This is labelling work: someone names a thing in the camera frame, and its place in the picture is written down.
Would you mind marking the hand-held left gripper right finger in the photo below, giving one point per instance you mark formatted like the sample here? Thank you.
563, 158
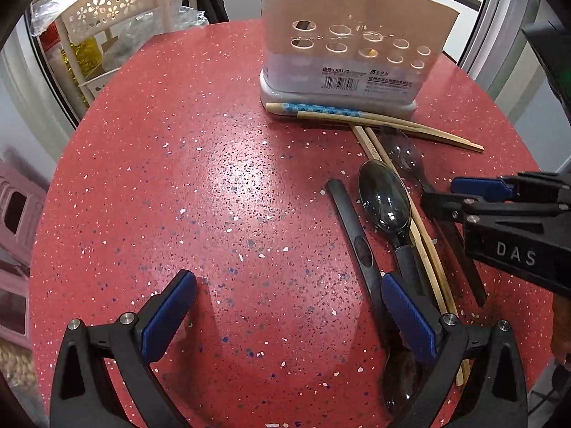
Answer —
408, 316

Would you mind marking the clear plastic bags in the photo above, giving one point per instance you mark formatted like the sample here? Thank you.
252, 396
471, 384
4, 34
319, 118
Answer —
192, 18

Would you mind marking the beige plastic utensil holder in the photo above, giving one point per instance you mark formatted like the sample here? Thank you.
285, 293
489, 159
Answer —
357, 9

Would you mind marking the pink plastic stool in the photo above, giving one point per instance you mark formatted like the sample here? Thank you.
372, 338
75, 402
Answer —
18, 214

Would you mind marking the dark translucent plastic spoon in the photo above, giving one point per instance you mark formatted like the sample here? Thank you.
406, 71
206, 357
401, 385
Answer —
350, 218
401, 151
383, 198

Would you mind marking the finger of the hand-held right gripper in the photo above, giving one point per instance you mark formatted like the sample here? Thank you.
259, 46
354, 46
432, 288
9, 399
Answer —
479, 187
446, 207

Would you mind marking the bamboo chopstick with printed marks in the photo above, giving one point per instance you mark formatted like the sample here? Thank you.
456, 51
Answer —
360, 140

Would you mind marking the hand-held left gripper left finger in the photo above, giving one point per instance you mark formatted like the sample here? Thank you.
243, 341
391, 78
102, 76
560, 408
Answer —
171, 307

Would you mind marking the blue patterned bamboo chopstick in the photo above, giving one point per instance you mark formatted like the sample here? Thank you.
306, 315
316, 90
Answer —
312, 108

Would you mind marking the grey sliding door frame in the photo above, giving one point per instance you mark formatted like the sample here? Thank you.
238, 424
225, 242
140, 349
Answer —
499, 18

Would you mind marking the plain bamboo chopstick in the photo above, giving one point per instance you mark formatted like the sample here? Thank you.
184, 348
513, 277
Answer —
377, 145
401, 128

